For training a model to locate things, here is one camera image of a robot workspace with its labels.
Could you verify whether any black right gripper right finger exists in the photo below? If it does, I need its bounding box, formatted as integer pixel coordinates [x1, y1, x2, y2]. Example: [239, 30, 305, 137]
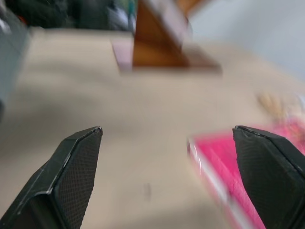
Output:
[232, 125, 305, 229]

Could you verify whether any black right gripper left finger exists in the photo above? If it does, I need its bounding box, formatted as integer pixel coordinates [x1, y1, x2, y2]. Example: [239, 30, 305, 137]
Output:
[0, 126, 103, 229]

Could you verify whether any pink book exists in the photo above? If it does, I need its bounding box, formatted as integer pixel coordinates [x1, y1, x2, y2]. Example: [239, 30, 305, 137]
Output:
[187, 92, 305, 229]

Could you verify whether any wooden bookshelf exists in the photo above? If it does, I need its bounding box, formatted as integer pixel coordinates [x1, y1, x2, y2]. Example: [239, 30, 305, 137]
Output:
[112, 0, 224, 75]

